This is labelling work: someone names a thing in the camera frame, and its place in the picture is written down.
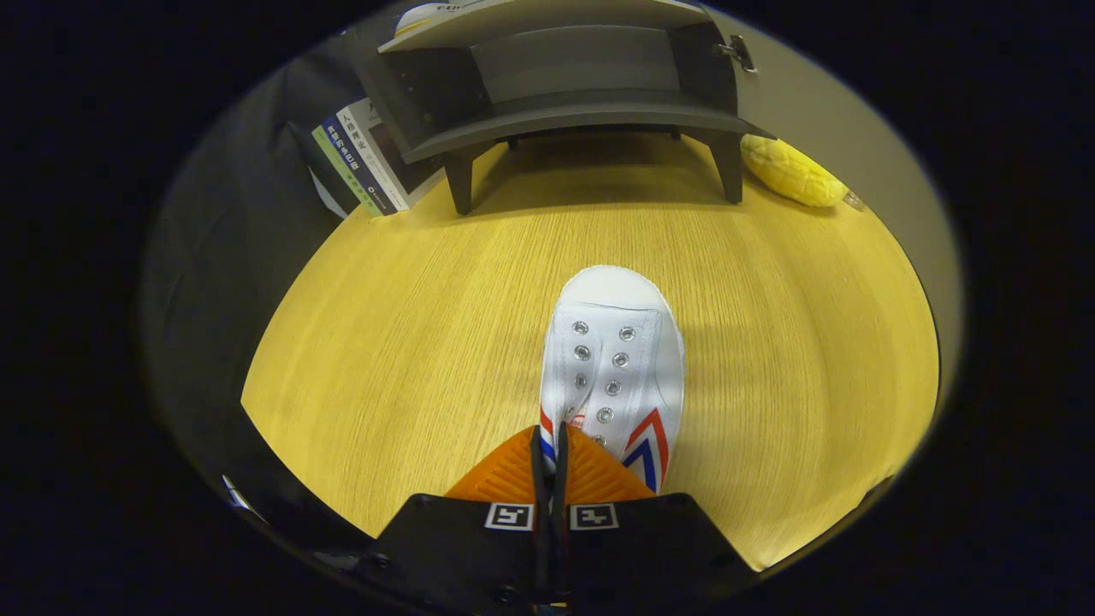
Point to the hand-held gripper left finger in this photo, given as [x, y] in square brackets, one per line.
[479, 547]

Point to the dark grey shoe cabinet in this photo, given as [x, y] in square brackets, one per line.
[556, 120]

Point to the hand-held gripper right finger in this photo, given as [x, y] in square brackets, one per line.
[650, 547]

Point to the black backdrop cloth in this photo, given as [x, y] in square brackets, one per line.
[222, 257]

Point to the blue spine book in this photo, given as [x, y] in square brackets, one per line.
[359, 158]

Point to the yellow plush toy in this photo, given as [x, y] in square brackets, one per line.
[791, 171]

